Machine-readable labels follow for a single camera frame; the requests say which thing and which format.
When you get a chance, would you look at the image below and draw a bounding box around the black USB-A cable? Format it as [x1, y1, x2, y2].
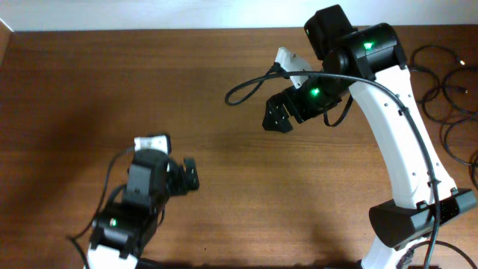
[409, 44, 478, 167]

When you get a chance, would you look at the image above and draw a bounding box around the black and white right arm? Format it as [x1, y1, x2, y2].
[263, 5, 477, 268]

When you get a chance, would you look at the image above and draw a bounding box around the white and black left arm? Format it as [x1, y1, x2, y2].
[84, 149, 199, 269]

